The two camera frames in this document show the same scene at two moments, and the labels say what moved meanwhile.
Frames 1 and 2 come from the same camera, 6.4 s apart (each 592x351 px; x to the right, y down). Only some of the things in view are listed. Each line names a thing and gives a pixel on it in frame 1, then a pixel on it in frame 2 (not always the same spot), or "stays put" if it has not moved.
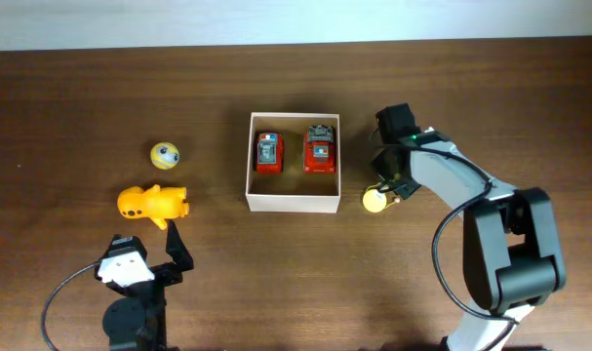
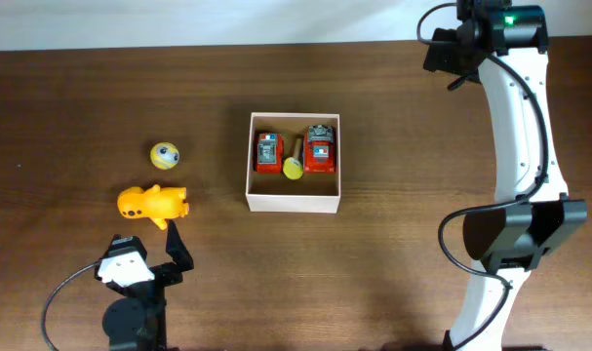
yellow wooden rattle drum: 374,201 -> 293,167
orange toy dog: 155,204 stays put
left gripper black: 176,247 stays put
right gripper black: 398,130 -> 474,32
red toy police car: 269,153 stays put
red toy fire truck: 319,149 stays put
